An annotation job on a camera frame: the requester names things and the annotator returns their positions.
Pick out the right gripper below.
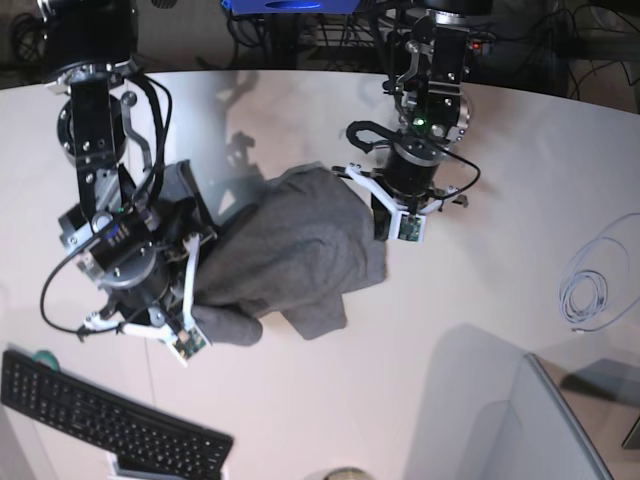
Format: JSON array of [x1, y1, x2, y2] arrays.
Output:
[[59, 197, 218, 345]]

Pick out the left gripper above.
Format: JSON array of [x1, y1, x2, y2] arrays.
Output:
[[332, 142, 468, 242]]

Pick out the grey t-shirt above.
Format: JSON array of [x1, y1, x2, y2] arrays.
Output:
[[191, 167, 386, 347]]

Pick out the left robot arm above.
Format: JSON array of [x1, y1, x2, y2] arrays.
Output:
[[333, 1, 493, 243]]

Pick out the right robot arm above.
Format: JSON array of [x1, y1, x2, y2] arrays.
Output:
[[39, 1, 218, 359]]

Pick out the green tape roll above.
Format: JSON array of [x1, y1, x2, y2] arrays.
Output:
[[31, 350, 60, 372]]

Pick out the black keyboard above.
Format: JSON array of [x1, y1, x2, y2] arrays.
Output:
[[1, 350, 234, 479]]

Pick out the blue box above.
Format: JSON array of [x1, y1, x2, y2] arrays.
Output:
[[221, 0, 360, 15]]

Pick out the round tan lid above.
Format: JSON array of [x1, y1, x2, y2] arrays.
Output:
[[322, 466, 374, 480]]

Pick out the grey monitor edge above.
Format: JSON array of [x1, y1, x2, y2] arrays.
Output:
[[511, 354, 611, 479]]

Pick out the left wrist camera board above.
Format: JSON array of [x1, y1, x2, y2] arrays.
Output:
[[397, 212, 426, 243]]

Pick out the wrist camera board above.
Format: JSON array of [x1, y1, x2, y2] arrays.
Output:
[[168, 326, 210, 367], [397, 212, 426, 243]]

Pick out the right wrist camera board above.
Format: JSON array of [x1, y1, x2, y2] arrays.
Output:
[[168, 326, 210, 367]]

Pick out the coiled white cable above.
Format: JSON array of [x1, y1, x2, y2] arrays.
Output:
[[557, 212, 640, 335]]

